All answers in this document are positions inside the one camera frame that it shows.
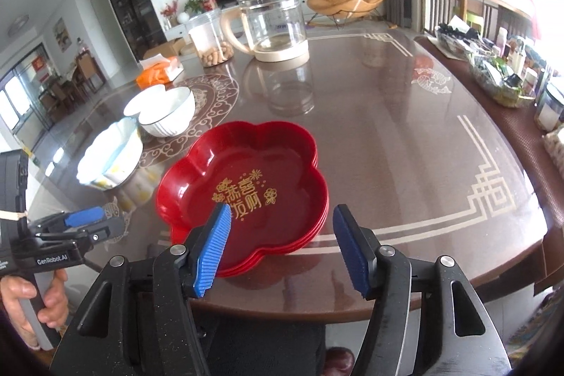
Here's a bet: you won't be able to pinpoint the glass sliding door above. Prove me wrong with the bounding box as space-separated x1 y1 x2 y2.
0 43 49 134

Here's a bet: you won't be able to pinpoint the blue and white scalloped bowl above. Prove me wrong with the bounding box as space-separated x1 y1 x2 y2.
77 117 144 188

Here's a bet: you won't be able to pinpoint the red flower-shaped plate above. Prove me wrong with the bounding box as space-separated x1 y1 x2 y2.
165 134 330 271
168 138 330 277
156 121 330 261

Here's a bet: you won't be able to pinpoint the cardboard box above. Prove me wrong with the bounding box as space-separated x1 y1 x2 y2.
143 39 186 60

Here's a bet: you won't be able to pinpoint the round ceiling lamp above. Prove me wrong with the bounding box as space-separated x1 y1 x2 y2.
8 15 29 37

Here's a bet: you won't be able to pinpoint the dark glass display cabinet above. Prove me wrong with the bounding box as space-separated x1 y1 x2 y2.
98 0 168 60

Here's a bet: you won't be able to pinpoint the clear bag of snacks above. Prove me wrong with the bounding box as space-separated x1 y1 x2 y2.
544 129 564 178

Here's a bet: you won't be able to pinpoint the wooden dining table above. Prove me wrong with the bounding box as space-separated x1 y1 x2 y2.
39 72 84 112

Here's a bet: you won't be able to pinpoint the clear plastic jar of peanuts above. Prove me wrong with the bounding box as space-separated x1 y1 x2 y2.
188 9 234 68

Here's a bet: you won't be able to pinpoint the person's left hand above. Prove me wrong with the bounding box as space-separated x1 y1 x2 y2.
0 275 70 349

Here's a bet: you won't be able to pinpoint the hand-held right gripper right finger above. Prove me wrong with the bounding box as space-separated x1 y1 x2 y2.
332 204 512 376

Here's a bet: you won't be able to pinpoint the plain white bowl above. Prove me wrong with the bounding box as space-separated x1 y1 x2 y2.
123 84 166 118

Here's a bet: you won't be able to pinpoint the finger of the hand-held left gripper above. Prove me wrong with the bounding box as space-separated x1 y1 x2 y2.
27 206 105 232
39 218 127 252

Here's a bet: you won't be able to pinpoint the white door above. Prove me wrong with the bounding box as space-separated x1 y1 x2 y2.
88 0 119 77

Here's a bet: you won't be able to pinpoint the red flowers in vase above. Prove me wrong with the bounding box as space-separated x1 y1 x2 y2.
160 0 179 29

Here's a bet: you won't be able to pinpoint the glass jar with lid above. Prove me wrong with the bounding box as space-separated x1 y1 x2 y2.
535 76 564 132

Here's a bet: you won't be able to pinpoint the black basket of small packets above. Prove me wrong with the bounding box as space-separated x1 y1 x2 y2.
436 17 490 60

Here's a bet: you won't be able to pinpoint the clear tray of small bottles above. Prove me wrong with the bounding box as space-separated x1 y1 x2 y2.
469 50 536 108

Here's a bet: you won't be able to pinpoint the framed wall painting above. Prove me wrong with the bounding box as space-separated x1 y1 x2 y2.
53 18 72 52

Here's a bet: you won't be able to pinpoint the floral printed blanket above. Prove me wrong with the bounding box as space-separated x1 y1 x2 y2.
507 292 564 359

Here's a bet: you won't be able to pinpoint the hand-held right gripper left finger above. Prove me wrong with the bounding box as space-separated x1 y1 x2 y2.
62 203 233 376

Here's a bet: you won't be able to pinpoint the dark wooden railed bed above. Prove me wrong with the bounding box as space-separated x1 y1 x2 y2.
418 0 536 46

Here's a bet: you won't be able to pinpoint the brown shoe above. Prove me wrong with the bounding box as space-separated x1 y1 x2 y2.
324 347 355 376

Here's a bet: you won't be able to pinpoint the orange tissue pack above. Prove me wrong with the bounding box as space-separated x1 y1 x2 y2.
135 56 184 88

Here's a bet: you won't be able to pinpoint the ribbed white bowl black rim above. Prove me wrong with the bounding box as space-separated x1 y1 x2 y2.
138 87 195 137

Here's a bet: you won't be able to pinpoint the glass kettle cream handle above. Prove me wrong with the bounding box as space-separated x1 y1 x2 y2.
219 0 310 63

